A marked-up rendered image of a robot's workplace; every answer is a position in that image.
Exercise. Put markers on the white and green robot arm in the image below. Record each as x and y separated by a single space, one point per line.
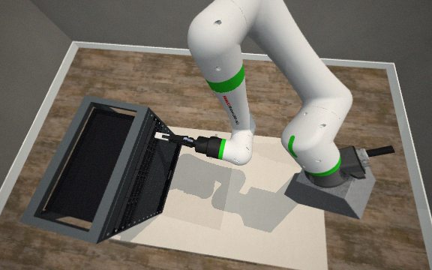
214 39

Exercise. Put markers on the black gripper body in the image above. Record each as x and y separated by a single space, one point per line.
200 144

